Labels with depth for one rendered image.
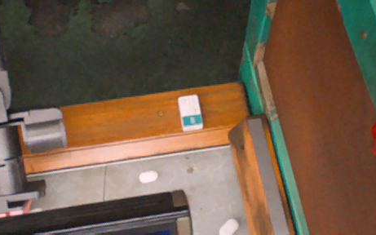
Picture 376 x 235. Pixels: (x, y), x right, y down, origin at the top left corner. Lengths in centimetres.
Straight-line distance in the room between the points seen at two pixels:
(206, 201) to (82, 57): 115
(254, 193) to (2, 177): 39
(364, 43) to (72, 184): 61
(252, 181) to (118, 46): 123
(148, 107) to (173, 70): 94
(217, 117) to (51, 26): 123
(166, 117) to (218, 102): 10
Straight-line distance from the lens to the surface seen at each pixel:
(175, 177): 90
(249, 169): 80
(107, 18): 202
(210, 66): 187
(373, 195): 51
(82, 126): 93
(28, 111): 80
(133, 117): 92
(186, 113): 90
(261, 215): 78
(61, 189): 92
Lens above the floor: 159
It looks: 64 degrees down
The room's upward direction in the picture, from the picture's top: straight up
